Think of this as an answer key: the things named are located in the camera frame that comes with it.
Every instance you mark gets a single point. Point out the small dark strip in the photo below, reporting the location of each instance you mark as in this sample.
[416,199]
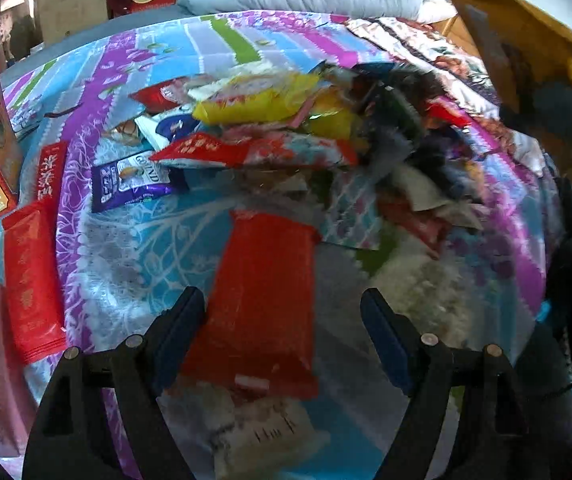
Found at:
[61,111]

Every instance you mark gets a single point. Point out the large plain red packet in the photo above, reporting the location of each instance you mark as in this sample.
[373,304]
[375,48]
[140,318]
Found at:
[261,305]

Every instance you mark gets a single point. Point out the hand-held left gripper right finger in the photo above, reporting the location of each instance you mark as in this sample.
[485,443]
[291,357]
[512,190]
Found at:
[385,332]

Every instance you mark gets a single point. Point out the red and blue snack packet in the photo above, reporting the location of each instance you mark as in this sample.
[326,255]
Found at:
[226,152]

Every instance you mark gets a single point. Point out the brown cardboard carton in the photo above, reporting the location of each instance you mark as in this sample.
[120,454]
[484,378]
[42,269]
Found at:
[71,5]

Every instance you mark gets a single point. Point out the purple snack packet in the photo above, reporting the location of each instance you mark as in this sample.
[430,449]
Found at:
[126,185]

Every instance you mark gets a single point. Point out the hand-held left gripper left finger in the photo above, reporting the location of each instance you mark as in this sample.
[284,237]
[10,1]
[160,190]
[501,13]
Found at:
[181,332]

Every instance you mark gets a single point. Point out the white pillow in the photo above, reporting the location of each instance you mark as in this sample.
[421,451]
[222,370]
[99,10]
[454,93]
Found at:
[438,10]

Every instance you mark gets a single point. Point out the wooden headboard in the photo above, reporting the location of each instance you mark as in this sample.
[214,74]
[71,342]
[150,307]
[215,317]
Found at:
[458,35]

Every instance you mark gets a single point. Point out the colourful printed bed sheet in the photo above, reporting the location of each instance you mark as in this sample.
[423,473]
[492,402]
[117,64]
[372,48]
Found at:
[131,260]

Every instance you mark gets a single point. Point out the flat red printed packet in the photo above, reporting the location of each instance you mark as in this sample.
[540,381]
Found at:
[33,290]
[48,175]

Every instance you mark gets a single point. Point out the yellow snack packet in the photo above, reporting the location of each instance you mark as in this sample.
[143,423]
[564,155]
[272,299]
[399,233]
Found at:
[256,100]

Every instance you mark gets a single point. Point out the pile of assorted snacks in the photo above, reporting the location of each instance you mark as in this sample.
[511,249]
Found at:
[415,125]

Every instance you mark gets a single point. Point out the brown cardboard box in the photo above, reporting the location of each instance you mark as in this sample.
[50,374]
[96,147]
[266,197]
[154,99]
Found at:
[515,20]

